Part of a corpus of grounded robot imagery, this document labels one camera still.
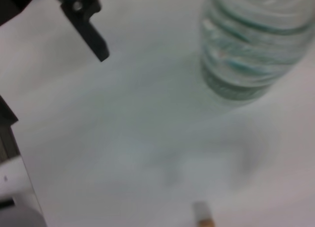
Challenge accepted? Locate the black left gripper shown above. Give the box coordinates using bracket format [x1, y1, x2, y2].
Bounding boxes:
[0, 0, 110, 63]

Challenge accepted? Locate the clear green-label water bottle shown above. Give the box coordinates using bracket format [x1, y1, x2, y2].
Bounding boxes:
[198, 0, 315, 106]

